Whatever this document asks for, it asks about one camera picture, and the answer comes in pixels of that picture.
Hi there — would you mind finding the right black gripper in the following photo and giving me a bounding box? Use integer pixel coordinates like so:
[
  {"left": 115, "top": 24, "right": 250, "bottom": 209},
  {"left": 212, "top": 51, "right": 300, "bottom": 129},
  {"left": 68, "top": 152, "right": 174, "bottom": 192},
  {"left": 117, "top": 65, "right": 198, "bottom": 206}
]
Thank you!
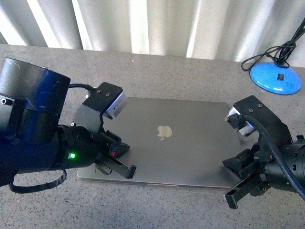
[{"left": 223, "top": 135, "right": 305, "bottom": 209}]

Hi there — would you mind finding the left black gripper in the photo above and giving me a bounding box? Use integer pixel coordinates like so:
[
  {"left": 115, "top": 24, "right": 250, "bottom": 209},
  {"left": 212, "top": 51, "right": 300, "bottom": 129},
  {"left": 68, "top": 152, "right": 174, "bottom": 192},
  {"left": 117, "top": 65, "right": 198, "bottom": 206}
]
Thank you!
[{"left": 56, "top": 125, "right": 136, "bottom": 179}]

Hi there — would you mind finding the grey laptop computer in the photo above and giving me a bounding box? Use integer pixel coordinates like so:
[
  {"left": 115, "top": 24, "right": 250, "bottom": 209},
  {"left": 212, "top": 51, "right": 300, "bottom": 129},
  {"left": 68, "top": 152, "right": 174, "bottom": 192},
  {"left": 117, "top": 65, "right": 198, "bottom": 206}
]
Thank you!
[{"left": 77, "top": 98, "right": 242, "bottom": 189}]

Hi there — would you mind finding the blue lamp base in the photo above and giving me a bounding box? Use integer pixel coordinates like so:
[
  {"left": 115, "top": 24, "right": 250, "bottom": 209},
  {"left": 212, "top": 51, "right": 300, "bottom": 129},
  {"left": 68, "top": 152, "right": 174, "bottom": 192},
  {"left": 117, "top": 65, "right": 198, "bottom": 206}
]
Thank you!
[{"left": 249, "top": 62, "right": 302, "bottom": 95}]

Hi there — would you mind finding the white pleated curtain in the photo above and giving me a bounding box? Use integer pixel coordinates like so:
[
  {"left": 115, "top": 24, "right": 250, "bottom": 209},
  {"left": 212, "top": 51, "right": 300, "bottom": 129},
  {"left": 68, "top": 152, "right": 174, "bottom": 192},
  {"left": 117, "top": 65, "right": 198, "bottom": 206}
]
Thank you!
[{"left": 0, "top": 0, "right": 305, "bottom": 62}]

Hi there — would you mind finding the right camera black cable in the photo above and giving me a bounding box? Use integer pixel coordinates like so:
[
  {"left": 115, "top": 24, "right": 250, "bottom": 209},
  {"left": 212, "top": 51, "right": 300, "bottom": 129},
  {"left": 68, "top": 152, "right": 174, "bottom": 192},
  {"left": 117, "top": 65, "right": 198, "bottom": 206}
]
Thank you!
[{"left": 226, "top": 114, "right": 305, "bottom": 201}]

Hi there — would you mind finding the camera black cable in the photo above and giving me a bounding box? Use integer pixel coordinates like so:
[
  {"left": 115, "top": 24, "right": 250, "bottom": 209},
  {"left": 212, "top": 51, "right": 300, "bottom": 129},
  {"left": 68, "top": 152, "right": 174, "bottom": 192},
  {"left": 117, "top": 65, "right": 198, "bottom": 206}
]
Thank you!
[
  {"left": 9, "top": 83, "right": 96, "bottom": 194},
  {"left": 226, "top": 114, "right": 305, "bottom": 201}
]

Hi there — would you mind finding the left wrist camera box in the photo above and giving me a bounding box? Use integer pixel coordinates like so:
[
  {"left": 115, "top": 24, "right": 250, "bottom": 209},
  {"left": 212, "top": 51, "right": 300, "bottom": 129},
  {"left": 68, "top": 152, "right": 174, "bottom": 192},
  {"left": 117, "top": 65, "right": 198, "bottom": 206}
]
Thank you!
[{"left": 73, "top": 82, "right": 129, "bottom": 134}]

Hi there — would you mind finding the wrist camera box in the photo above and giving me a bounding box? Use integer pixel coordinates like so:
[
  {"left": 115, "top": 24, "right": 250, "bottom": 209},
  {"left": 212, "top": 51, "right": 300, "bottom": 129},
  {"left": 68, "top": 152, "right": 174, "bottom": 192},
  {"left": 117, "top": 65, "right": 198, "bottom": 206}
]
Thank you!
[
  {"left": 73, "top": 82, "right": 129, "bottom": 134},
  {"left": 225, "top": 95, "right": 292, "bottom": 147}
]

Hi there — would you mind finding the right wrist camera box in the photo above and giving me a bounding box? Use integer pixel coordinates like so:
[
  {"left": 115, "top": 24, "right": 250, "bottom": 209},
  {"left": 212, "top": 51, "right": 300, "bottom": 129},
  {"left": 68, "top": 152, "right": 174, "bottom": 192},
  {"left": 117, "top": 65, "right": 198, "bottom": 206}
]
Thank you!
[{"left": 225, "top": 95, "right": 292, "bottom": 147}]

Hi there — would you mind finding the left camera black cable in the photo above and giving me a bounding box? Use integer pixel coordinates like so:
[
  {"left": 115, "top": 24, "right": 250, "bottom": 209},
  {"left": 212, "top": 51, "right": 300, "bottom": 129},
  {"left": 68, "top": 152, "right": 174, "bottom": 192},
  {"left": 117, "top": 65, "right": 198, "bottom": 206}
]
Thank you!
[{"left": 9, "top": 83, "right": 96, "bottom": 194}]

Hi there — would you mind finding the black lamp power cable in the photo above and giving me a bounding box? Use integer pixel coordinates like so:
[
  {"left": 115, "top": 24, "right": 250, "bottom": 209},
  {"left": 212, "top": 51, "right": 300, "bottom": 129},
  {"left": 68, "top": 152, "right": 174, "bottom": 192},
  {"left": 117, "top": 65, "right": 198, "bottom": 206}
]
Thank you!
[{"left": 241, "top": 18, "right": 305, "bottom": 72}]

